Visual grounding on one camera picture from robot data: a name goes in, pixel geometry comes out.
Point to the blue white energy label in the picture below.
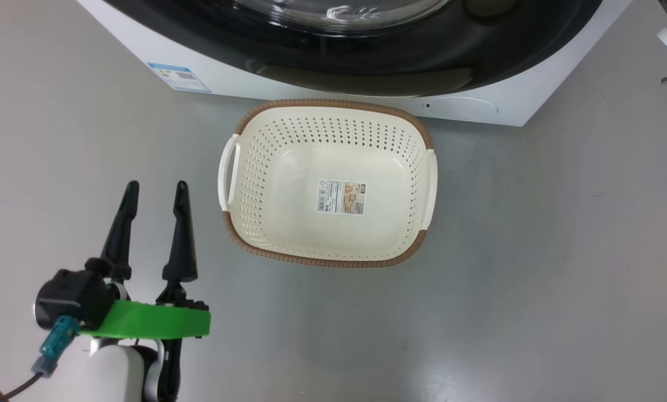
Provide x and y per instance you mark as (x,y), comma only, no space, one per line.
(180,77)

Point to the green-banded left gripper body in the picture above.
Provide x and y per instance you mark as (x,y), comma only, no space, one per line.
(154,322)

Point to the teal left camera connector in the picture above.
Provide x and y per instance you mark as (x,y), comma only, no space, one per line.
(57,343)

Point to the white front-load washing machine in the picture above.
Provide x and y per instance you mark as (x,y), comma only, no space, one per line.
(534,84)

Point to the round filter cover panel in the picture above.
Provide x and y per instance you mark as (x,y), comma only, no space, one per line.
(461,107)

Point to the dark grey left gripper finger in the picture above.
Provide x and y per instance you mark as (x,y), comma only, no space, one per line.
(122,229)
(181,245)

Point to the paper basket product label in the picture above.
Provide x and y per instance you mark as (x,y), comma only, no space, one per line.
(341,196)

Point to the cream perforated laundry basket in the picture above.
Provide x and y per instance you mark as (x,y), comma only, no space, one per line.
(288,184)

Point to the dark round washer door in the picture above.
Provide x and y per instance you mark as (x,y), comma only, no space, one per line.
(366,61)

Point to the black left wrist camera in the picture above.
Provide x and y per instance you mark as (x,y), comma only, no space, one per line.
(73,296)

